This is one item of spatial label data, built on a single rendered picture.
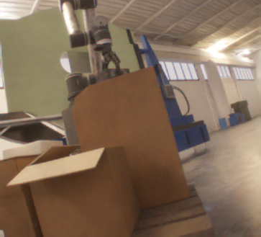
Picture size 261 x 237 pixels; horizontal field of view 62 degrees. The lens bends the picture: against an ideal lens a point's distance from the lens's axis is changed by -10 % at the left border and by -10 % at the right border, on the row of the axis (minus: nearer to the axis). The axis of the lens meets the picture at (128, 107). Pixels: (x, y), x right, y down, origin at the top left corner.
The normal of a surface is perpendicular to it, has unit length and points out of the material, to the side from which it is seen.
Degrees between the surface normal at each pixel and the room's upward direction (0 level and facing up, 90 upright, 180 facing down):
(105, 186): 90
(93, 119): 90
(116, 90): 90
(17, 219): 90
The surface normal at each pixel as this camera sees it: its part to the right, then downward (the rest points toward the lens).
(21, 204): -0.18, -0.13
